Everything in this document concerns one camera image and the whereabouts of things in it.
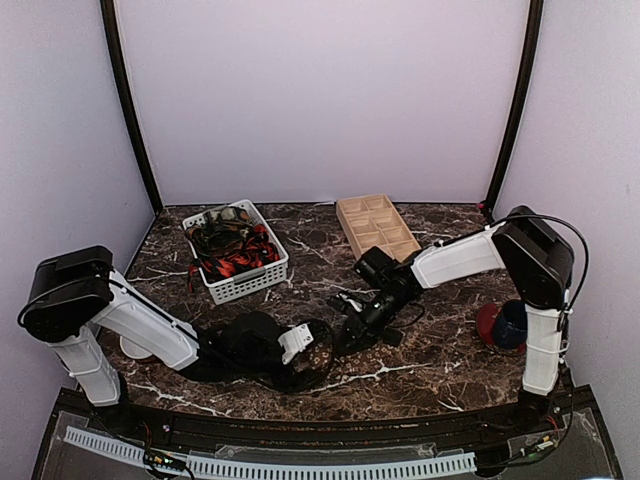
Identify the green patterned tie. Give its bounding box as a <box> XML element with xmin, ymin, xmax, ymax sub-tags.
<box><xmin>203</xmin><ymin>205</ymin><xmax>251</xmax><ymax>228</ymax></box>

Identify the red saucer plate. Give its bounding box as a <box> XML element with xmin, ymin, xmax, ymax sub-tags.
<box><xmin>475</xmin><ymin>302</ymin><xmax>526</xmax><ymax>355</ymax></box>

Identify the brown floral tie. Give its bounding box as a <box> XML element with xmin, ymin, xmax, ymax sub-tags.
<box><xmin>297</xmin><ymin>330</ymin><xmax>385</xmax><ymax>376</ymax></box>

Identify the black left frame post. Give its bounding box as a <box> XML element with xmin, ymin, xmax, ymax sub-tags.
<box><xmin>100</xmin><ymin>0</ymin><xmax>164</xmax><ymax>215</ymax></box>

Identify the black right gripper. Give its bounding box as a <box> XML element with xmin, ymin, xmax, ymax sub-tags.
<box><xmin>336</xmin><ymin>288</ymin><xmax>411</xmax><ymax>357</ymax></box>

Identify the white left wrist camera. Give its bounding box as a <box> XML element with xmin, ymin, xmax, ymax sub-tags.
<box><xmin>277</xmin><ymin>323</ymin><xmax>314</xmax><ymax>365</ymax></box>

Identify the black right frame post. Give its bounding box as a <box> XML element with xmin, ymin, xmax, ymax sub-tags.
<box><xmin>481</xmin><ymin>0</ymin><xmax>544</xmax><ymax>219</ymax></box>

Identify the black frame post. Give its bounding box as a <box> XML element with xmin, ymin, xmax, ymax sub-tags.
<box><xmin>481</xmin><ymin>0</ymin><xmax>544</xmax><ymax>219</ymax></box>
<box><xmin>100</xmin><ymin>0</ymin><xmax>164</xmax><ymax>215</ymax></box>

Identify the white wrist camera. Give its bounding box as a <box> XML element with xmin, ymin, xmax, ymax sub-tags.
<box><xmin>277</xmin><ymin>323</ymin><xmax>314</xmax><ymax>365</ymax></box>
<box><xmin>327</xmin><ymin>291</ymin><xmax>365</xmax><ymax>314</ymax></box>

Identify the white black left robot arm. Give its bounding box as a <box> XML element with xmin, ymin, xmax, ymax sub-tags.
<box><xmin>17</xmin><ymin>246</ymin><xmax>332</xmax><ymax>436</ymax></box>

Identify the white slotted cable duct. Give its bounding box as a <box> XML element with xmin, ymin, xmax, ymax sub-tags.
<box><xmin>63</xmin><ymin>425</ymin><xmax>478</xmax><ymax>480</ymax></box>

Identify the blue mug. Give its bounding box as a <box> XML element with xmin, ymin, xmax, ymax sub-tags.
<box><xmin>492</xmin><ymin>300</ymin><xmax>528</xmax><ymax>350</ymax></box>

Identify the wooden compartment tray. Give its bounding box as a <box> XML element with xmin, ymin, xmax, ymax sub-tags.
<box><xmin>336</xmin><ymin>194</ymin><xmax>421</xmax><ymax>262</ymax></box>

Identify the orange white bowl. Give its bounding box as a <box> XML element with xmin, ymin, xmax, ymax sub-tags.
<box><xmin>119</xmin><ymin>337</ymin><xmax>155</xmax><ymax>362</ymax></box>

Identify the orange navy striped tie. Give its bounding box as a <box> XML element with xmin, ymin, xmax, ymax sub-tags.
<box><xmin>185</xmin><ymin>222</ymin><xmax>280</xmax><ymax>293</ymax></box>

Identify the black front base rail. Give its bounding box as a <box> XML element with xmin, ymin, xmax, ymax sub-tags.
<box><xmin>49</xmin><ymin>387</ymin><xmax>601</xmax><ymax>456</ymax></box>

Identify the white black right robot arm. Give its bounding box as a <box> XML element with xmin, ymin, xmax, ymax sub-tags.
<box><xmin>338</xmin><ymin>205</ymin><xmax>581</xmax><ymax>434</ymax></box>

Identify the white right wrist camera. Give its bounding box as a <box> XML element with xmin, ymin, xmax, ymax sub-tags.
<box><xmin>327</xmin><ymin>291</ymin><xmax>365</xmax><ymax>314</ymax></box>

